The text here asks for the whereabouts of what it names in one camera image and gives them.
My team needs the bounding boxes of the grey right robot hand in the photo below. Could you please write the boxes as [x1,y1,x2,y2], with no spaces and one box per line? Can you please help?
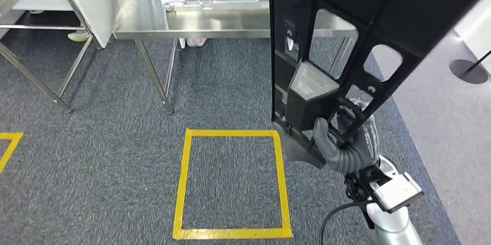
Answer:
[312,114,381,174]

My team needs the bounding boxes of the black plastic panel part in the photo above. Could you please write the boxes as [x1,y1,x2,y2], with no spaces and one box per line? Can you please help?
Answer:
[267,0,491,169]

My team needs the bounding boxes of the stainless steel workbench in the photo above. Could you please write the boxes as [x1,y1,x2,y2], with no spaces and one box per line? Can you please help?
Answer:
[112,0,360,115]

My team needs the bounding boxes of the black stanchion base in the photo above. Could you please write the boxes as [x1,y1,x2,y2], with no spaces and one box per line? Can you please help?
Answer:
[449,49,491,85]

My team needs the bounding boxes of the person's shoe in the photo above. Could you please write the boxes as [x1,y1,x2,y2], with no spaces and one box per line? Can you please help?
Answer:
[67,30,91,43]

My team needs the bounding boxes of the stainless steel table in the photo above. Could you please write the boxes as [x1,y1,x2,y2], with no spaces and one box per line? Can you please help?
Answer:
[0,0,95,114]

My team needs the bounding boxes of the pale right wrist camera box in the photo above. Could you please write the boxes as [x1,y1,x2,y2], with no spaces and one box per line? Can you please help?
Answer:
[372,172,425,214]

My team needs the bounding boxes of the black cable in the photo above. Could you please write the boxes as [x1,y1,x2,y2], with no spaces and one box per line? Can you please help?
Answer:
[319,199,371,245]

